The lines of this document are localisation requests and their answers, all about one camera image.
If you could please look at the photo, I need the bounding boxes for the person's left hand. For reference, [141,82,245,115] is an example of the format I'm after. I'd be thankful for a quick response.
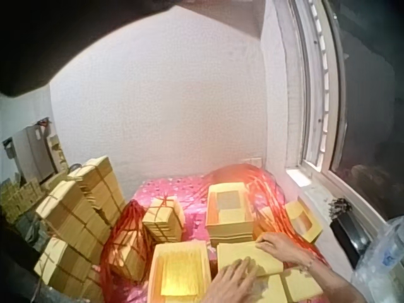
[209,256,265,303]

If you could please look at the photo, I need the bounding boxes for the person's right hand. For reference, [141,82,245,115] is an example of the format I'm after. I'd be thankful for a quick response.
[254,232,314,270]

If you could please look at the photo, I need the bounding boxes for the yellow window box lid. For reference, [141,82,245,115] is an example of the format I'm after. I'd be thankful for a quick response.
[283,196,323,244]

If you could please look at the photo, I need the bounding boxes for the small yellow paper stack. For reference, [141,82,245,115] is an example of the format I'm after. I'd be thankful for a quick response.
[282,266,324,303]

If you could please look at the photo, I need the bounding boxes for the gold foil paper sheets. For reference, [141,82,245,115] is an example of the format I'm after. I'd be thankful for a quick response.
[160,252,205,298]

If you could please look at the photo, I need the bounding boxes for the yellow cardboard tray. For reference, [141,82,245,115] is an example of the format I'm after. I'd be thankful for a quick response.
[146,242,210,303]

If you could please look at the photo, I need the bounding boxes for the heap of black clips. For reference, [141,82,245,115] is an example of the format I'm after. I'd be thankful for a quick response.
[327,198,354,220]

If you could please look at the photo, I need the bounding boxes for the black tray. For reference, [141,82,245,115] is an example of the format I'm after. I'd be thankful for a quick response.
[329,217,371,270]

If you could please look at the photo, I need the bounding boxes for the red-tied yellow paper bundle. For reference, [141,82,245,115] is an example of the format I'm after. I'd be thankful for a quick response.
[141,194,186,244]

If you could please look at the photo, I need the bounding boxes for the pink floral cloth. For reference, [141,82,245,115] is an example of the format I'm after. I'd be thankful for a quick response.
[94,175,329,303]

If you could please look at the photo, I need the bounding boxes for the clear plastic water bottle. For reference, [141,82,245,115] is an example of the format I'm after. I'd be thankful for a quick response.
[350,214,404,303]

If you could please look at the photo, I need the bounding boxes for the tall tied yellow paper bundle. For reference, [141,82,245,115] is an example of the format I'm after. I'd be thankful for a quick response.
[66,155,128,225]

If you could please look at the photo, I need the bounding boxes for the dark plastic bag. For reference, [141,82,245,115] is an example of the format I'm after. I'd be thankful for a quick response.
[11,210,44,255]

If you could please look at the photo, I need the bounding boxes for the grey metal box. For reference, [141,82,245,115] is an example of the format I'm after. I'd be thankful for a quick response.
[2,117,69,184]

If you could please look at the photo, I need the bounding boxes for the large heap of red strings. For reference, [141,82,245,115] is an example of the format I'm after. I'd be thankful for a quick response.
[200,163,328,273]

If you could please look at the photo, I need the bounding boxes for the white wall socket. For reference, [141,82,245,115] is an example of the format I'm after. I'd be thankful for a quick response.
[242,157,263,169]

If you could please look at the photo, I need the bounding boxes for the yellow paper bundle in strings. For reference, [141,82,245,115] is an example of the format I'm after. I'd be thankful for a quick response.
[109,232,149,282]

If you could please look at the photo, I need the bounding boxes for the small bunch of red strings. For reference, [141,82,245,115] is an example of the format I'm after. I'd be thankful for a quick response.
[99,201,150,303]

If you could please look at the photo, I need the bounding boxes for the white window frame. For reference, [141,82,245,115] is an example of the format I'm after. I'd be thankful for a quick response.
[285,0,404,228]

